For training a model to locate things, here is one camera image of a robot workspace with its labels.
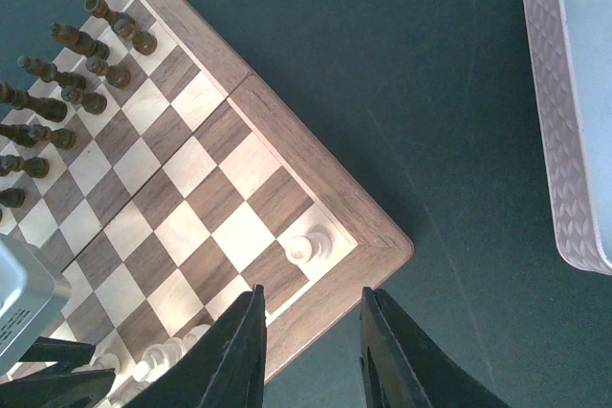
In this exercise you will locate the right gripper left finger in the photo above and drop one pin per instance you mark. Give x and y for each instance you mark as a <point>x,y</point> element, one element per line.
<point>225,367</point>

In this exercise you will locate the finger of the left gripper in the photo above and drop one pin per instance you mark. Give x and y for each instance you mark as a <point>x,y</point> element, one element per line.
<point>80,389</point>
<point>67,355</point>

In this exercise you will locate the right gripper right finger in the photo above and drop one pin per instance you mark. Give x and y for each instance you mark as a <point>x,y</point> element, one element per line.
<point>401,365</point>

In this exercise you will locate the tall white piece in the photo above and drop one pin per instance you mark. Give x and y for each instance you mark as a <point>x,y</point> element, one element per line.
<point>157,359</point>

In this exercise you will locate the white piece corner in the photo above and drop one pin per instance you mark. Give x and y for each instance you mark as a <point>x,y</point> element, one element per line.
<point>303,249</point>

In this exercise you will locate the wooden chess board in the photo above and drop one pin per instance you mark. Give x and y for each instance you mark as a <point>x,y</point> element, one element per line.
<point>130,292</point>

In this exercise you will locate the dark chess pieces group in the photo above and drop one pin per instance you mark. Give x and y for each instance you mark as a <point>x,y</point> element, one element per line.
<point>115,158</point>

